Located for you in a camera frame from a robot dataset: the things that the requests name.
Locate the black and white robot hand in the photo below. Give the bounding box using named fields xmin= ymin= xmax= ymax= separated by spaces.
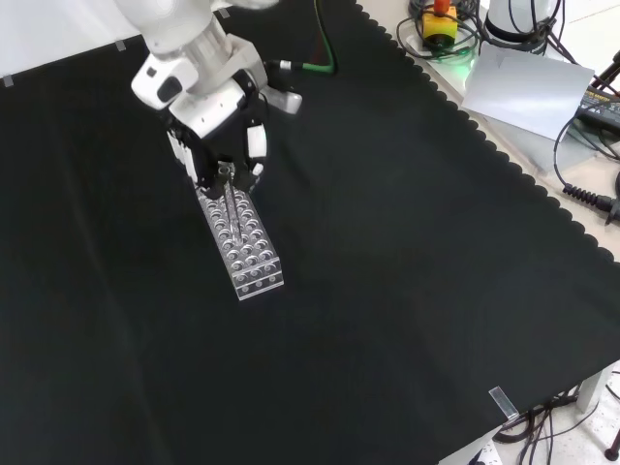
xmin=165 ymin=34 xmax=304 ymax=200

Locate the clear glass test tube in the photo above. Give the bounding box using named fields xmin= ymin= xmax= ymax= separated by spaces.
xmin=216 ymin=163 xmax=243 ymax=243

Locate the clear acrylic test tube rack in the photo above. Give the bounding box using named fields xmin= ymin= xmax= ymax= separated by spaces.
xmin=194 ymin=185 xmax=285 ymax=302

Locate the black bench cloth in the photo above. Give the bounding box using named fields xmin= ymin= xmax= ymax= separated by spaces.
xmin=0 ymin=0 xmax=620 ymax=465

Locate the yellow stop button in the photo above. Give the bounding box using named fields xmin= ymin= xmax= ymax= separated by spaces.
xmin=421 ymin=0 xmax=458 ymax=49

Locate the pale grey board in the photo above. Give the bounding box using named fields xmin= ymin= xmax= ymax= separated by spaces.
xmin=460 ymin=46 xmax=596 ymax=142

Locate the black power adapter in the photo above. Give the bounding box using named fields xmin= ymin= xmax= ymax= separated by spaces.
xmin=573 ymin=85 xmax=620 ymax=131

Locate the clear acrylic corner clip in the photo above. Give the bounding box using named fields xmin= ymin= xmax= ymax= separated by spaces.
xmin=488 ymin=386 xmax=519 ymax=419

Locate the black tripod leg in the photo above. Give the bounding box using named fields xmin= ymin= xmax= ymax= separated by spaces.
xmin=589 ymin=46 xmax=620 ymax=93

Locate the white power strip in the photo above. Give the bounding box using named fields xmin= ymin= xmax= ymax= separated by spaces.
xmin=465 ymin=438 xmax=503 ymax=465

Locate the white table leg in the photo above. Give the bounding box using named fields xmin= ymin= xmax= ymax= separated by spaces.
xmin=576 ymin=360 xmax=620 ymax=414

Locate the green cable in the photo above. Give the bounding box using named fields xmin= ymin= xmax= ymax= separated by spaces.
xmin=263 ymin=0 xmax=339 ymax=77

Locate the black coiled cable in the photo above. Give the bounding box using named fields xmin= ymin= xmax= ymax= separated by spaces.
xmin=552 ymin=104 xmax=620 ymax=225

